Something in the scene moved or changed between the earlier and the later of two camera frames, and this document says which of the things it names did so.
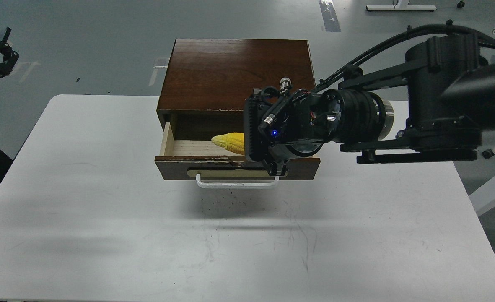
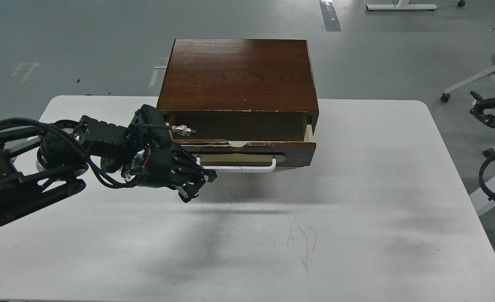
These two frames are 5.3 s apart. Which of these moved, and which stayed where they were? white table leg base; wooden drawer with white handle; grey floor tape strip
Moved: wooden drawer with white handle
Stayed: grey floor tape strip; white table leg base
